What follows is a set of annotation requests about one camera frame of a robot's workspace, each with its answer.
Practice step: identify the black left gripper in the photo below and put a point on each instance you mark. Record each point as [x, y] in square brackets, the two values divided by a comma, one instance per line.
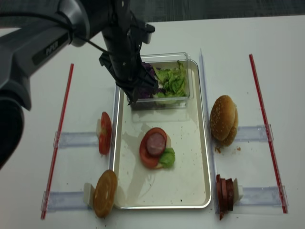
[123, 39]

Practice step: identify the purple cabbage leaves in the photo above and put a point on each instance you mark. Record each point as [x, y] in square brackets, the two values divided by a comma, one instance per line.
[147, 91]

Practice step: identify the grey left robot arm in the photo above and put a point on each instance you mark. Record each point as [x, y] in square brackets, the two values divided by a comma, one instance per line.
[75, 22]

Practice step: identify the green lettuce leaves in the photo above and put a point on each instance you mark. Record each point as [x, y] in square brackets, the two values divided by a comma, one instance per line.
[173, 81]

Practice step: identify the white tomato pusher block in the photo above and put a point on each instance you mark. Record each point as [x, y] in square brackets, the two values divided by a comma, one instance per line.
[98, 128]

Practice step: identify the tomato slices stack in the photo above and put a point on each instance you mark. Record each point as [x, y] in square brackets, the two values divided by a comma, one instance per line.
[105, 134]

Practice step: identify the tomato slice on tray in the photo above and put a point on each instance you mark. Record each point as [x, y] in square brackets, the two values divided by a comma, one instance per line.
[148, 160]

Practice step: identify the lettuce piece on tray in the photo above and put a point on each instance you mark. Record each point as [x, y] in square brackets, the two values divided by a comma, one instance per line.
[167, 159]

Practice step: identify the clear tomato pusher track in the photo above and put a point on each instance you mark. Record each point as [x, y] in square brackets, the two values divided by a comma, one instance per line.
[75, 139]

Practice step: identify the bread crumb pieces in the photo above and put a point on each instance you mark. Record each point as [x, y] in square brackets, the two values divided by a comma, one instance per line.
[227, 150]

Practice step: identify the white bread pusher block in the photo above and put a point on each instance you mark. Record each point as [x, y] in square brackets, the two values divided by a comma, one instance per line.
[88, 195]

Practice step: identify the sliced meat patties stack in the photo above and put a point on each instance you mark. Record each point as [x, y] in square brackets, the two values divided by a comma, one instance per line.
[225, 194]

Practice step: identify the clear bread pusher track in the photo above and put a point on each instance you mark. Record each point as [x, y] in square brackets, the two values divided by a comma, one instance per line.
[63, 201]

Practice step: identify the white meat pusher block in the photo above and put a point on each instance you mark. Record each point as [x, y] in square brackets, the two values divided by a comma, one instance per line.
[238, 191]

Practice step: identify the clear meat pusher track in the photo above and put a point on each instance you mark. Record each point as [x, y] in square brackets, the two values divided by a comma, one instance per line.
[260, 196]

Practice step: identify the clear plastic salad box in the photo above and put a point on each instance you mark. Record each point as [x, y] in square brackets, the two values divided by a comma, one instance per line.
[167, 61]

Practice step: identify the sausage slice on tray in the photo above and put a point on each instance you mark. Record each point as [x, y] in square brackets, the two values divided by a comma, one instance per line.
[155, 144]

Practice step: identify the white metal tray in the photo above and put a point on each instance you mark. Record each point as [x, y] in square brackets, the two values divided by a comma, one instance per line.
[187, 183]

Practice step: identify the sesame bun rear half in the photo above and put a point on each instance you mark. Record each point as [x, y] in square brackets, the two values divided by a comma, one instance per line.
[217, 117]

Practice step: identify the sesame bun half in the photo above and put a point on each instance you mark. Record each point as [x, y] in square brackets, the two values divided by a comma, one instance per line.
[217, 117]
[231, 122]

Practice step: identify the sesame bun front half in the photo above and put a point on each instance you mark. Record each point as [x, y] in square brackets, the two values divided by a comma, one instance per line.
[231, 122]

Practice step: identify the clear bun pusher track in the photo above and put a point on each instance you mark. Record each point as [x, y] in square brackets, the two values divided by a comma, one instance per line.
[258, 133]

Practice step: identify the left clear divider rail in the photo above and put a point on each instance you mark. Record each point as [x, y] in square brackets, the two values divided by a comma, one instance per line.
[116, 107]

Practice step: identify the clear divider rail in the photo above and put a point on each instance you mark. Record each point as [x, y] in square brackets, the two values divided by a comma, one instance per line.
[116, 107]
[206, 114]

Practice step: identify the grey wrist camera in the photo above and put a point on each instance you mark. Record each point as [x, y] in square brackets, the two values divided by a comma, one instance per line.
[148, 30]

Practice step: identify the left red rail strip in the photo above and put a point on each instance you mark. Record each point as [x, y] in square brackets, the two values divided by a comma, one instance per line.
[55, 150]

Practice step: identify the red rail strip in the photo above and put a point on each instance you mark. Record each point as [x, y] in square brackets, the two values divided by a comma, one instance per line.
[271, 145]
[55, 150]

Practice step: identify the right red rail strip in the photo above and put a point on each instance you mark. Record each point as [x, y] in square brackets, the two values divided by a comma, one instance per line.
[271, 145]

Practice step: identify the right clear divider rail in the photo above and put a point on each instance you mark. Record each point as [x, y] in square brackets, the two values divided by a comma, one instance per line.
[206, 114]

